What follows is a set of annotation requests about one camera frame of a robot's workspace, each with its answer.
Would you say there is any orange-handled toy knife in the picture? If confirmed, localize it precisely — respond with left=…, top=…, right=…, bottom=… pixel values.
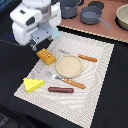
left=77, top=54, right=97, bottom=62

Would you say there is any red-brown toy sausage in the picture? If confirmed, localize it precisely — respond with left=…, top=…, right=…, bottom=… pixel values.
left=48, top=87, right=74, bottom=93

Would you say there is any grey frying pan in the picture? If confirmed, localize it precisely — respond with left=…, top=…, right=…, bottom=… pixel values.
left=80, top=6, right=110, bottom=28

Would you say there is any beige bowl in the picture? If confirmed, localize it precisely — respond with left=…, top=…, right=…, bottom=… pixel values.
left=116, top=4, right=128, bottom=31

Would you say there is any grey cooking pot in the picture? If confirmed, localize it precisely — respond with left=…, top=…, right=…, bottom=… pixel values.
left=59, top=0, right=81, bottom=19

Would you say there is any round wooden plate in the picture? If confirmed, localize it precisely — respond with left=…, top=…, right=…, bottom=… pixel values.
left=56, top=55, right=83, bottom=78

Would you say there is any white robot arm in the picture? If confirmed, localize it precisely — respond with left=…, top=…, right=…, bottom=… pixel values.
left=10, top=0, right=61, bottom=50

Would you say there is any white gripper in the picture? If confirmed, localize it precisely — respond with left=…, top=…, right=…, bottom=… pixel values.
left=10, top=3, right=61, bottom=51

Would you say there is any beige woven placemat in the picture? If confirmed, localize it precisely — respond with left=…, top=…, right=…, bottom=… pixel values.
left=14, top=31, right=114, bottom=128

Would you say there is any orange-handled toy fork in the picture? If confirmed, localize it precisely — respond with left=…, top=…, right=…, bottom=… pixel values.
left=50, top=74, right=85, bottom=89

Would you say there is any light blue milk carton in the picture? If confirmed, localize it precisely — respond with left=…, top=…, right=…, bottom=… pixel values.
left=52, top=27, right=59, bottom=39

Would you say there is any yellow toy cheese wedge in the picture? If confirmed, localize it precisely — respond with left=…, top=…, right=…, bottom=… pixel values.
left=23, top=78, right=44, bottom=93

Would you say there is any orange toy bread loaf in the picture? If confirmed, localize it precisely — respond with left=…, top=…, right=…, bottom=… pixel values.
left=36, top=48, right=56, bottom=65

